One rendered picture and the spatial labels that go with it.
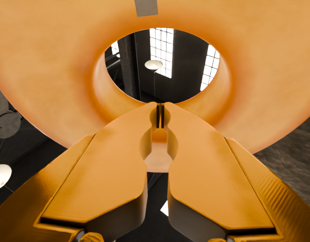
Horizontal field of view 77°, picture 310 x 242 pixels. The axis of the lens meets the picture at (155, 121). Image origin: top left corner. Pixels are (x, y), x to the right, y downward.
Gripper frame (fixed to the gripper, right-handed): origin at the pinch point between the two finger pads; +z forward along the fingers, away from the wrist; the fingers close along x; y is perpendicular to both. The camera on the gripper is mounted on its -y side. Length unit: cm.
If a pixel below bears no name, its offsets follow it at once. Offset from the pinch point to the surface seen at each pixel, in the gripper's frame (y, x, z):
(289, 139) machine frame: 22.9, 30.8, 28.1
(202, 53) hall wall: 163, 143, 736
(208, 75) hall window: 244, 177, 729
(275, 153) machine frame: 29, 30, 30
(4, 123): 117, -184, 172
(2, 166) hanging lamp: 285, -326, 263
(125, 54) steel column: 98, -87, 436
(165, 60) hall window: 217, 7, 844
